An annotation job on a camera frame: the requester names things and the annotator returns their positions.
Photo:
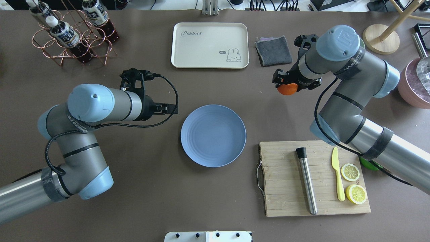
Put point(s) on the lower lemon half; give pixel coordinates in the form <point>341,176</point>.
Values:
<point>356,194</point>

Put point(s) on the metal ice scoop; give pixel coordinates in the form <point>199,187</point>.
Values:
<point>420,43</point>

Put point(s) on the copper wire bottle rack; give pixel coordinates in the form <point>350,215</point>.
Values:
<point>79,34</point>

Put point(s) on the left rear tea bottle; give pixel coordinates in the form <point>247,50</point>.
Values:
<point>40,11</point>

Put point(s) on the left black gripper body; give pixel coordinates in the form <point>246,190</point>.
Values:
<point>146,108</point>

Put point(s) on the lemon half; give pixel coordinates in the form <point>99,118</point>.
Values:
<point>350,172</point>
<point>356,194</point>

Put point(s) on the green lime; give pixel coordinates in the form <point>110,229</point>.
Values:
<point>369,165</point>

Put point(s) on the tea bottle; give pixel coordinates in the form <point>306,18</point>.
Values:
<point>99,18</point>
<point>69,39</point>
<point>40,11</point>

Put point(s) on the front tea bottle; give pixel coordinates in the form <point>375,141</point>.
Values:
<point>69,39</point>

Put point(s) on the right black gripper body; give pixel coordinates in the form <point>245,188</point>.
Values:
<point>294,76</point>

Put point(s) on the silver bracket at table edge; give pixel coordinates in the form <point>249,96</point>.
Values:
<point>210,7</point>

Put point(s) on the grey folded cloth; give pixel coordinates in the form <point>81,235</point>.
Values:
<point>273,51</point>

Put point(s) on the wooden stand round base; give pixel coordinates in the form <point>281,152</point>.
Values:
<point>383,39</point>

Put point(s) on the yellow plastic knife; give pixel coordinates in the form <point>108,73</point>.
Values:
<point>336,167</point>

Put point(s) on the clear fake ice cubes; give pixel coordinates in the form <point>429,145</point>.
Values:
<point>416,80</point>

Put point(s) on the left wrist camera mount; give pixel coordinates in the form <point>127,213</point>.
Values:
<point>132,80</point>

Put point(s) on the right rear tea bottle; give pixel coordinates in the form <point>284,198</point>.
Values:
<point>99,18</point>

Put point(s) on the cream rabbit tray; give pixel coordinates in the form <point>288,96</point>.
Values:
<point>210,46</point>

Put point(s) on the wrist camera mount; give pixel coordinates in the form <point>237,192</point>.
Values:
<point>305,42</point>
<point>132,80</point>

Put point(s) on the white control box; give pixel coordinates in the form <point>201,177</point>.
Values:
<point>209,236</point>

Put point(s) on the steel muddler black tip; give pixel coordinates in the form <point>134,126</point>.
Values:
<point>302,156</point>

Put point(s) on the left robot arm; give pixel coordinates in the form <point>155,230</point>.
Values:
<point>72,126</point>

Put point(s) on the upper lemon half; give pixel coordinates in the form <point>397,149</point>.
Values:
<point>350,172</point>

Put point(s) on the orange fruit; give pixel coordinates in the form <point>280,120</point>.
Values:
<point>288,89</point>

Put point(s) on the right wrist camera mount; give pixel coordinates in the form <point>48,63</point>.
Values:
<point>305,42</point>

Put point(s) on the blue plate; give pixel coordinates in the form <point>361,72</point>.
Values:
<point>213,136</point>

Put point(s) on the bamboo cutting board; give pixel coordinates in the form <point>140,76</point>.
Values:
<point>284,187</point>

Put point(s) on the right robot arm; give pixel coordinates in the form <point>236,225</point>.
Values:
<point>363,76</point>

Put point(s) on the pink bowl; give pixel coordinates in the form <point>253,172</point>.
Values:
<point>410,87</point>

